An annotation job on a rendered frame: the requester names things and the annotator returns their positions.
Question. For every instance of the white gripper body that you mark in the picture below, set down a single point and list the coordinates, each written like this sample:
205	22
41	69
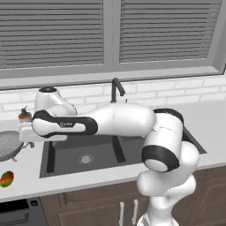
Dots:
28	134

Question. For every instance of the red green mango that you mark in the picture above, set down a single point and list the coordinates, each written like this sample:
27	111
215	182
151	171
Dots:
6	179

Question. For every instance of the dark grey kitchen sink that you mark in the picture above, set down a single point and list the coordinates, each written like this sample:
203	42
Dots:
88	153

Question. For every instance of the brown cupboard door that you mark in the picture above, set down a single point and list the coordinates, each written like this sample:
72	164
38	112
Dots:
209	197
88	209

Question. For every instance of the grey window frame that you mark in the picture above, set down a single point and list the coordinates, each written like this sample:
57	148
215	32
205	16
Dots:
111	75

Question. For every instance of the grey window blind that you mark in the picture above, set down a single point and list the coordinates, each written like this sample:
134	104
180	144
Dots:
51	32
169	29

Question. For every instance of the orange soap dispenser bottle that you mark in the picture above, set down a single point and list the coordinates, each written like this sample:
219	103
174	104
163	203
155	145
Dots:
24	115

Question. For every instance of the black sink faucet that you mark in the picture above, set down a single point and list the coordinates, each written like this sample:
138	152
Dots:
115	88

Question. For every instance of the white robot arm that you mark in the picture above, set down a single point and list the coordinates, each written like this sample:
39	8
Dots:
126	119

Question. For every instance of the grey metal colander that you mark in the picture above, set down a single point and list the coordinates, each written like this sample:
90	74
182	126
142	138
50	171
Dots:
8	144

